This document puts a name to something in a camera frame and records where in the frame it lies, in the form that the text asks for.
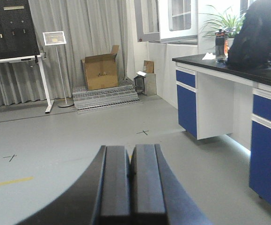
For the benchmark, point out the sign holder on pole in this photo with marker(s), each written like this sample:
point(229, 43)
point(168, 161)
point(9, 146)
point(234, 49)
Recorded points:
point(55, 38)

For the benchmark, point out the grey curtain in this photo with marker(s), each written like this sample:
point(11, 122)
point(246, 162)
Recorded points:
point(91, 27)

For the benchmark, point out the black pegboard on white stand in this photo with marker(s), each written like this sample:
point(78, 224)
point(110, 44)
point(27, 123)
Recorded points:
point(18, 42)

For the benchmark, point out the stack of metal gratings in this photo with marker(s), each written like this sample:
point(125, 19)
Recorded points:
point(93, 100)

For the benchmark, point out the small cardboard box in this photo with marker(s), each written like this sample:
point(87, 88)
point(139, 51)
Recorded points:
point(148, 67)

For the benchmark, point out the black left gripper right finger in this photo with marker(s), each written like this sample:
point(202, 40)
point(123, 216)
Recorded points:
point(158, 198)

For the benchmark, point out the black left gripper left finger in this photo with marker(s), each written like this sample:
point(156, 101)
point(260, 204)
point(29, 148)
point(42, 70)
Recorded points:
point(100, 196)

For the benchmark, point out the blue white lab bench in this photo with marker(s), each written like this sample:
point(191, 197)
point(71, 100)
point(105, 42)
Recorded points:
point(214, 99)

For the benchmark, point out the dark water bottle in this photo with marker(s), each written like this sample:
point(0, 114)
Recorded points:
point(220, 45)

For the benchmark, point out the white wall cabinet glass door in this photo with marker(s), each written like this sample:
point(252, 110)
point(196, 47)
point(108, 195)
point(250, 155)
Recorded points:
point(166, 20)

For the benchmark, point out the crumpled white paper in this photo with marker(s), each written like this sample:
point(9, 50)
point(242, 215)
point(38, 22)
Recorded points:
point(209, 56)

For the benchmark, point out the green potted plant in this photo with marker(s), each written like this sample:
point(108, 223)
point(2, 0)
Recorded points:
point(227, 21)

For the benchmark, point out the open cardboard box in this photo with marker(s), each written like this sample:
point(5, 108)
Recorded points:
point(101, 70)

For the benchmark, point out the metal box on floor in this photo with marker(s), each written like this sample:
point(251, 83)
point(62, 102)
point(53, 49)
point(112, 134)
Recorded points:
point(145, 83)

